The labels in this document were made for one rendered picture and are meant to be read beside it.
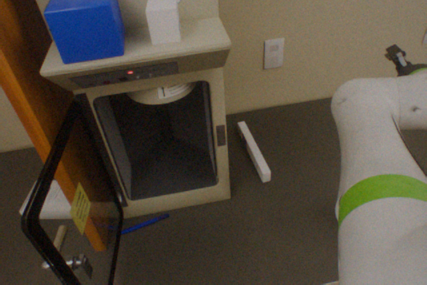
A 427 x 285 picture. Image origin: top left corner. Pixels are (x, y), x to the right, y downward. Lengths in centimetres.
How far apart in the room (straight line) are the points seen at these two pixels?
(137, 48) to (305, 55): 84
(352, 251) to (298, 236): 64
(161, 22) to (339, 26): 86
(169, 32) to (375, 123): 36
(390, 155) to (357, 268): 18
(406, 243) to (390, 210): 5
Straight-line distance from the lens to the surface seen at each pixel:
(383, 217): 37
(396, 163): 46
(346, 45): 140
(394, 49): 98
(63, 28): 59
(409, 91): 69
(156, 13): 60
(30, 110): 71
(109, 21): 58
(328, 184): 112
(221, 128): 85
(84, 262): 71
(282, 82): 137
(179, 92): 80
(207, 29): 65
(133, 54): 60
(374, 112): 60
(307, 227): 102
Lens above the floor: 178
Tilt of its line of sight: 40 degrees down
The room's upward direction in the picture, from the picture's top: 5 degrees counter-clockwise
